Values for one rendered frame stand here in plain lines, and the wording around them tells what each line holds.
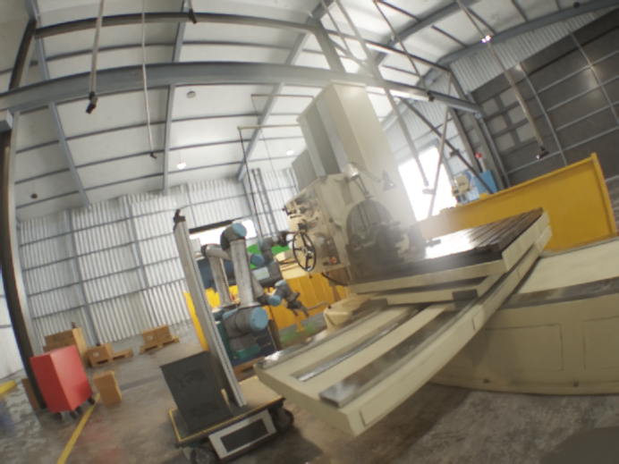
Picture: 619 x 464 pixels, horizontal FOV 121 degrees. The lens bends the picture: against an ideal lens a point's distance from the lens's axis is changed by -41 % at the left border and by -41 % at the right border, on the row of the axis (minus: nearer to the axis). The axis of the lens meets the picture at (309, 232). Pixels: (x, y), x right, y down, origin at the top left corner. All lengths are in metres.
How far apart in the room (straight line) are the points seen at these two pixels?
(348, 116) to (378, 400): 2.81
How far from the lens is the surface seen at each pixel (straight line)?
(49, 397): 4.77
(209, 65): 6.69
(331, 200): 2.62
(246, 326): 1.92
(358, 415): 1.03
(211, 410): 2.12
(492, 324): 1.93
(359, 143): 3.15
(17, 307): 5.79
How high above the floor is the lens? 1.23
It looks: 5 degrees up
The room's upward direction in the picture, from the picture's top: 18 degrees counter-clockwise
